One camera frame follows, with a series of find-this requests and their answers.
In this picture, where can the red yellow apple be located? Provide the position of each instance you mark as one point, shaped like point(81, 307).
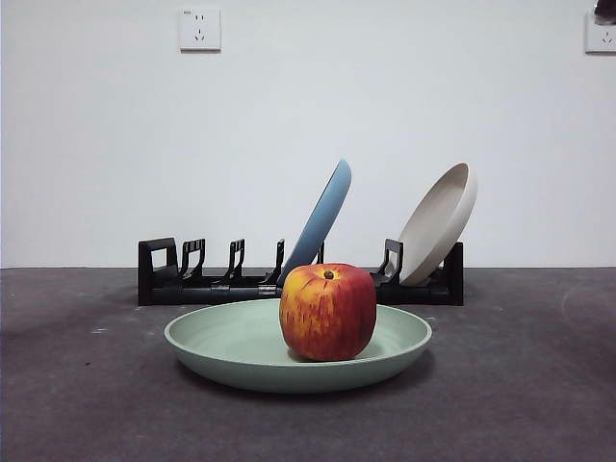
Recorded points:
point(327, 313)

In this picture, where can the green plate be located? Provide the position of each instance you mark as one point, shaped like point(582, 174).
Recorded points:
point(231, 341)

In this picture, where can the blue plate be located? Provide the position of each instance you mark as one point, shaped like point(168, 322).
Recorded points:
point(322, 216)

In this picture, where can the beige plate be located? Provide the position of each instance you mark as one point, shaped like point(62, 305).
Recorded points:
point(433, 231)

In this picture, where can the black plate rack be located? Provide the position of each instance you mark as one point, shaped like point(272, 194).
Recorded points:
point(159, 293)

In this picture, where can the white wall socket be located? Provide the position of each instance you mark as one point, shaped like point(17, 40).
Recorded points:
point(601, 38)
point(200, 30)

